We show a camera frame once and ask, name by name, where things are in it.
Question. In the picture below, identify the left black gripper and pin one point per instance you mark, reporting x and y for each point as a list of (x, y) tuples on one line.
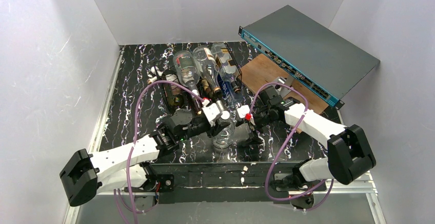
[(215, 122)]

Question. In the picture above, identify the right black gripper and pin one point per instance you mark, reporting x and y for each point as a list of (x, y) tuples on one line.
[(255, 122)]

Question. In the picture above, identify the clear bottle red label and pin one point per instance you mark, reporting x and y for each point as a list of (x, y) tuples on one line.
[(223, 132)]

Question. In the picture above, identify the clear bottle dark label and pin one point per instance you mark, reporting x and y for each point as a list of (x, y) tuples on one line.
[(186, 70)]

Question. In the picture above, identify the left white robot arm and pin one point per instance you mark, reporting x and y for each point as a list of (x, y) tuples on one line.
[(85, 175)]

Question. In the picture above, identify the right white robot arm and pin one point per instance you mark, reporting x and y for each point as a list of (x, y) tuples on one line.
[(349, 154)]

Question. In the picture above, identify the dark wine bottle gold cap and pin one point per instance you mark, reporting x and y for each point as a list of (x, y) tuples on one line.
[(197, 105)]

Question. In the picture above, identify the dark wine bottle silver cap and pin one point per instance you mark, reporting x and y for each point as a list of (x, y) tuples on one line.
[(173, 94)]

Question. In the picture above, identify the blue label clear bottle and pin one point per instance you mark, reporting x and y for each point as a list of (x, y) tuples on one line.
[(231, 91)]

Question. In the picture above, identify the clear bottle brown neck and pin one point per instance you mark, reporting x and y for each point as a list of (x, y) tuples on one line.
[(207, 66)]

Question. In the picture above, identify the clear bottle gold label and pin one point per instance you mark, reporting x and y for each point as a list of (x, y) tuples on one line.
[(228, 67)]

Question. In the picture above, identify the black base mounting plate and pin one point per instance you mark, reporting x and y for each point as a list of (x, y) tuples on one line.
[(208, 181)]

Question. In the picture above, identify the brown wooden board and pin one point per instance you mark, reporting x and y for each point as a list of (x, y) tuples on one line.
[(262, 70)]

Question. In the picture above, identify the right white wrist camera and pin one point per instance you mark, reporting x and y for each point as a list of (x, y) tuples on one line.
[(243, 113)]

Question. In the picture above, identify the black wire wine rack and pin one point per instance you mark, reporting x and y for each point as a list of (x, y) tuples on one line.
[(214, 67)]

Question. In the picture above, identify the grey metal bracket stand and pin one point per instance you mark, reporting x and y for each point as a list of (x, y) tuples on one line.
[(282, 91)]

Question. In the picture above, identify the teal network switch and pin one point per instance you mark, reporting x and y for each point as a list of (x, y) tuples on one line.
[(322, 61)]

